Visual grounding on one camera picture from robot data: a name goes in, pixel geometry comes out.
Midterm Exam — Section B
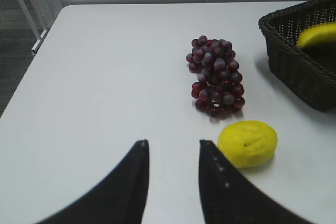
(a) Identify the purple grape bunch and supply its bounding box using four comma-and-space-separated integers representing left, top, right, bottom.
186, 35, 245, 119

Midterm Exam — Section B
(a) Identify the dark woven plastic basket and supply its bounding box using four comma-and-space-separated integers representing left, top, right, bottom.
258, 0, 335, 111

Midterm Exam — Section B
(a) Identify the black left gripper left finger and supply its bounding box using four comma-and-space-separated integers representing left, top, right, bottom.
42, 140, 149, 223

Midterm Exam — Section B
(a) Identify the white metal frame leg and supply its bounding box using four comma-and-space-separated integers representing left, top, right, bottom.
17, 0, 49, 56

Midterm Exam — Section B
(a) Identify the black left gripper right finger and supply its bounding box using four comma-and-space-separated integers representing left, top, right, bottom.
199, 140, 308, 224

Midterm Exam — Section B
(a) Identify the yellow-green lemon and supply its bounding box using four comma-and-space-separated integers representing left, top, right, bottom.
217, 121, 278, 168

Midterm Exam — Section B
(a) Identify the yellow banana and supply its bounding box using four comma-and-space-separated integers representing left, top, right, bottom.
297, 23, 335, 48

